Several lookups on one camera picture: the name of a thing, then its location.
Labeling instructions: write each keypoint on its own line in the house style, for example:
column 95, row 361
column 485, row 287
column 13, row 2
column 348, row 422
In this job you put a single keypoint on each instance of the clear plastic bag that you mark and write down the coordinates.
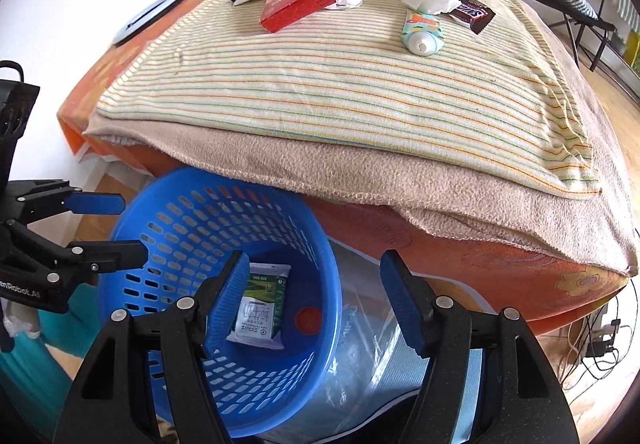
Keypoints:
column 370, row 324

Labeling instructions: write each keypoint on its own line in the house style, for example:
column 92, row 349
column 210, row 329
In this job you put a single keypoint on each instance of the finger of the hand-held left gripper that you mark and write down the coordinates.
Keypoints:
column 115, row 254
column 95, row 203

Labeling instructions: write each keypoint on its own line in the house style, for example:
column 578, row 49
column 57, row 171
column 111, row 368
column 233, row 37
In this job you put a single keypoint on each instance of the patterned tube with white cap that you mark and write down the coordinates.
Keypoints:
column 420, row 31

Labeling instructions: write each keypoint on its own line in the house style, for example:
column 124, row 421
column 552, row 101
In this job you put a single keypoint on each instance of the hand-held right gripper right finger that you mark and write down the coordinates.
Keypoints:
column 400, row 304

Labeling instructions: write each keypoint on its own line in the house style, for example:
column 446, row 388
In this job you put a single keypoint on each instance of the white and green packet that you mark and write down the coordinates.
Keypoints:
column 260, row 314

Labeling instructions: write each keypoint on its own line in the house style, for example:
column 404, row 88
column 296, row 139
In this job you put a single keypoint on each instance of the striped cream blanket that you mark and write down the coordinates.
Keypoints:
column 325, row 89

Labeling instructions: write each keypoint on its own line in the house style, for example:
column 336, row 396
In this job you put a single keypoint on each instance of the orange floral bed sheet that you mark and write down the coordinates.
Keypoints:
column 500, row 284

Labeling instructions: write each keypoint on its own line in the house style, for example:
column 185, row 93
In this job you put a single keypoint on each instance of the blue plastic basket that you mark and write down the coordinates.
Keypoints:
column 165, row 224

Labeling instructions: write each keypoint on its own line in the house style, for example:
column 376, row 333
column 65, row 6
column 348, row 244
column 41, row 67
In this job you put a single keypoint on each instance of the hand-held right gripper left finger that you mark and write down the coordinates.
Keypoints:
column 227, row 304

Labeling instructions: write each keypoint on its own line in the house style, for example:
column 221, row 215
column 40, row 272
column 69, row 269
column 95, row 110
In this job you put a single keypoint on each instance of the brown chocolate bar wrapper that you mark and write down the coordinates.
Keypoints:
column 470, row 13

